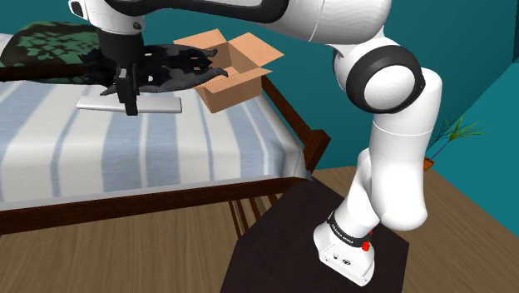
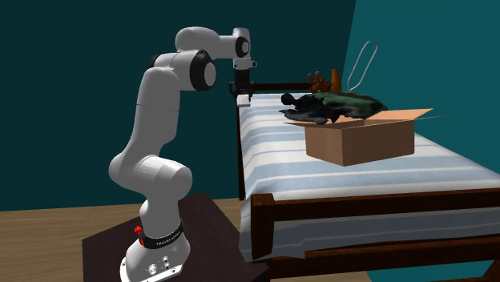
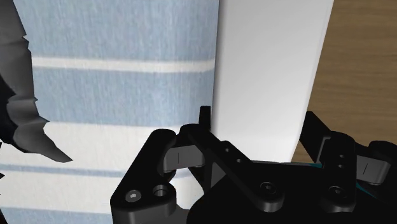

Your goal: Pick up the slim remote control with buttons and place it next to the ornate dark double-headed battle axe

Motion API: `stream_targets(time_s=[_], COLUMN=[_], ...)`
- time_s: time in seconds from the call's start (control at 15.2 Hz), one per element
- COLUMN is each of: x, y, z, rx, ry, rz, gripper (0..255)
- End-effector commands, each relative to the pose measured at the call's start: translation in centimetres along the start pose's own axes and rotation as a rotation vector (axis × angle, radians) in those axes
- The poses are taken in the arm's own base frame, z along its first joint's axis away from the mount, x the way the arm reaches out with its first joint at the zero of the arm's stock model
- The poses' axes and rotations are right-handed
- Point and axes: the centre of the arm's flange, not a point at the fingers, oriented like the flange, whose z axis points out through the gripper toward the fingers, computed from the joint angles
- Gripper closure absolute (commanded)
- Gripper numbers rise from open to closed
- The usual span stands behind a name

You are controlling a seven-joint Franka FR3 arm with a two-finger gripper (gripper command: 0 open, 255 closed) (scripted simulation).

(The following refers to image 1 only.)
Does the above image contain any dark robot stand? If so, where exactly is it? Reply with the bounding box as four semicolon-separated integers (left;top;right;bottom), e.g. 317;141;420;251
220;176;410;293

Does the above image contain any wooden bed with striped cover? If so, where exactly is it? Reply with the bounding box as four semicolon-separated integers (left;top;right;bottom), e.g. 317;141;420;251
0;32;332;239

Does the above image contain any green and black patterned pillow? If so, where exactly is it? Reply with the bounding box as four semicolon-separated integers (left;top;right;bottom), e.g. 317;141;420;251
0;21;102;85

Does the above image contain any black crumpled cloth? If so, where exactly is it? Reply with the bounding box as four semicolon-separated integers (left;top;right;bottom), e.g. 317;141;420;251
80;43;230;97

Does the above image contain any potted green plant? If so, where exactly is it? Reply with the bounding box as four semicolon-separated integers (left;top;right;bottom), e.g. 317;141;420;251
423;116;488;172

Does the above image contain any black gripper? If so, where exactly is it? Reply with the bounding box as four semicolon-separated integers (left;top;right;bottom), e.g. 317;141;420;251
97;29;147;117

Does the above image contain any open brown cardboard box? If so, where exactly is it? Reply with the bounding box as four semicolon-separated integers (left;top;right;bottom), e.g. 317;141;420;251
172;27;285;114

